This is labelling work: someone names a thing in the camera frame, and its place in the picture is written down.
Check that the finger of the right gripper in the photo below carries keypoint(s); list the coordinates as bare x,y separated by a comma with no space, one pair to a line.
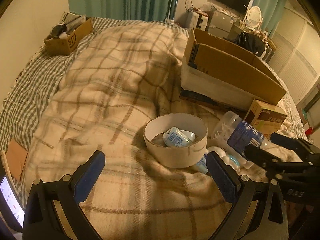
304,149
262,157

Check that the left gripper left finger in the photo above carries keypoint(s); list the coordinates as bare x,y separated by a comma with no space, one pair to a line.
41,220

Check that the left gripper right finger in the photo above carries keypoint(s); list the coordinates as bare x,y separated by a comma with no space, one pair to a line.
258,210

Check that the white earbud case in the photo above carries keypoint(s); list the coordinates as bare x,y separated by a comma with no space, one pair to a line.
229,159

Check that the brown medicine box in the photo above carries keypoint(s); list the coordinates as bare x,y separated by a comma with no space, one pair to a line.
265,118

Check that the blue labelled cotton swab jar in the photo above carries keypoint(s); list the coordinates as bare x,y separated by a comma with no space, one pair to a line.
234,133

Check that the white round paper tub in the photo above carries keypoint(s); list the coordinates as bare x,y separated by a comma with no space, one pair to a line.
176,157

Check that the blue white tissue pack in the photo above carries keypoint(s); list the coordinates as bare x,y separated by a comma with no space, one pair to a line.
175,137

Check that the red bottle on floor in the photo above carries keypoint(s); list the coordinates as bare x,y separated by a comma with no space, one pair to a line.
309,131

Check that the smartphone with lit screen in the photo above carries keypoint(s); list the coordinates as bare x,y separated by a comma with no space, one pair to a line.
11,209

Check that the white sliding wardrobe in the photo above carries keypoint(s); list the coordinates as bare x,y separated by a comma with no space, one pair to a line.
296,60

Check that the large open cardboard box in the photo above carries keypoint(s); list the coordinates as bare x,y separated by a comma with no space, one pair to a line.
227,73

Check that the green checked bed sheet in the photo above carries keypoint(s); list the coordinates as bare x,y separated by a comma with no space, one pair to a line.
32,79

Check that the black jacket on chair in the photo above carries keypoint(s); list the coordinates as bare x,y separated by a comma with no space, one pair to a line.
251,43

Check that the white oval vanity mirror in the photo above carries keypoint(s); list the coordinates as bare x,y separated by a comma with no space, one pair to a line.
254,17

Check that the grey mini fridge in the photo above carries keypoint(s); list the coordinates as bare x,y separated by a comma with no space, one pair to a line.
222,25

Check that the beige plaid blanket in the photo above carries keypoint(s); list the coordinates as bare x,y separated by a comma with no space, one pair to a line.
135,197

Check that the teal curtain right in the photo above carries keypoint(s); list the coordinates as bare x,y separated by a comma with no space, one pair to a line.
272,11

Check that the white suitcase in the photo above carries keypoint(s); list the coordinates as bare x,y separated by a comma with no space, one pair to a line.
197,19

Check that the small SF cardboard box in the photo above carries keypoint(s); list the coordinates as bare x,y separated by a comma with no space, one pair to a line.
66,45

